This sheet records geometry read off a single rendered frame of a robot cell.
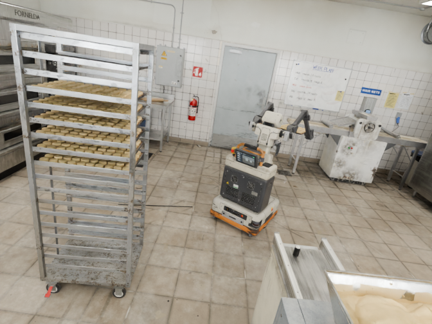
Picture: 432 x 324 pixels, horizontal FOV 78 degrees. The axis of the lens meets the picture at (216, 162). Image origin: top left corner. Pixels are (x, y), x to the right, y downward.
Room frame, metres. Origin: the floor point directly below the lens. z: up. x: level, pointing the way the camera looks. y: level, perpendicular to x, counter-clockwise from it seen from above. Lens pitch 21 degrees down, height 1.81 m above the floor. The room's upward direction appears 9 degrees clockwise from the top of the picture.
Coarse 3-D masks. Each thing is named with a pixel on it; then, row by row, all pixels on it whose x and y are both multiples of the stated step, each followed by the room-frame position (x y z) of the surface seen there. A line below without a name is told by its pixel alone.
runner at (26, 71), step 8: (24, 72) 1.47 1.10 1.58; (32, 72) 1.47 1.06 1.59; (40, 72) 1.48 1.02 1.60; (48, 72) 1.48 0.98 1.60; (80, 80) 1.50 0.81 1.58; (88, 80) 1.50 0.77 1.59; (96, 80) 1.51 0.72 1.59; (104, 80) 1.51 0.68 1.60; (112, 80) 1.52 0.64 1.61; (128, 88) 1.52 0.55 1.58
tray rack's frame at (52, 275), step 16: (16, 32) 1.44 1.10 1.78; (32, 32) 1.45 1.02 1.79; (48, 32) 1.45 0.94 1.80; (64, 32) 1.46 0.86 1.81; (16, 48) 1.44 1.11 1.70; (144, 48) 1.64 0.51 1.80; (16, 64) 1.44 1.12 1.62; (16, 80) 1.44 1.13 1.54; (32, 160) 1.45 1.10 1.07; (32, 176) 1.44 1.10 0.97; (32, 192) 1.44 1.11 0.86; (32, 208) 1.44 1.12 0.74; (80, 240) 1.88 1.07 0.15; (96, 256) 1.72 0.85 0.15; (112, 256) 1.75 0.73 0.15; (48, 272) 1.50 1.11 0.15; (64, 272) 1.52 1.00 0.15; (80, 272) 1.54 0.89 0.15; (96, 272) 1.57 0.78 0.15
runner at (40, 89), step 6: (30, 90) 1.47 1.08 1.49; (36, 90) 1.47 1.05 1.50; (42, 90) 1.48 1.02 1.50; (48, 90) 1.48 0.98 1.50; (54, 90) 1.48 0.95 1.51; (60, 90) 1.49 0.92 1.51; (72, 96) 1.49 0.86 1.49; (78, 96) 1.50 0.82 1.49; (84, 96) 1.50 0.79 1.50; (90, 96) 1.50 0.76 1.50; (96, 96) 1.51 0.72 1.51; (102, 96) 1.51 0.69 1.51; (108, 96) 1.51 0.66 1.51; (114, 102) 1.52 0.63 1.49; (120, 102) 1.52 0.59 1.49; (126, 102) 1.52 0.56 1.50
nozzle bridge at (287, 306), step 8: (280, 304) 0.60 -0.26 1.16; (288, 304) 0.59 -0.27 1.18; (296, 304) 0.59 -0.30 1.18; (304, 304) 0.60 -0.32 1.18; (312, 304) 0.60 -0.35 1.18; (320, 304) 0.61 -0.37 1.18; (328, 304) 0.61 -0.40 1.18; (280, 312) 0.59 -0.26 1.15; (288, 312) 0.56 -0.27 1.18; (296, 312) 0.57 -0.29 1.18; (304, 312) 0.57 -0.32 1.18; (312, 312) 0.57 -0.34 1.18; (320, 312) 0.58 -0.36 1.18; (328, 312) 0.58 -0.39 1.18; (280, 320) 0.57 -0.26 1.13; (288, 320) 0.54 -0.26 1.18; (296, 320) 0.54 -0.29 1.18; (304, 320) 0.55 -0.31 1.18; (312, 320) 0.55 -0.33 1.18; (320, 320) 0.55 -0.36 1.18; (328, 320) 0.56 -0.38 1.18
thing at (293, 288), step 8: (280, 240) 1.28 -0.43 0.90; (280, 248) 1.21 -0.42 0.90; (280, 256) 1.17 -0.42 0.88; (280, 264) 1.14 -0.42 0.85; (288, 264) 1.09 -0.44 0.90; (288, 272) 1.04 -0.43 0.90; (288, 280) 1.01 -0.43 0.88; (288, 288) 0.99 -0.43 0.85; (296, 288) 0.95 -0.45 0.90; (296, 296) 0.90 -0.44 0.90
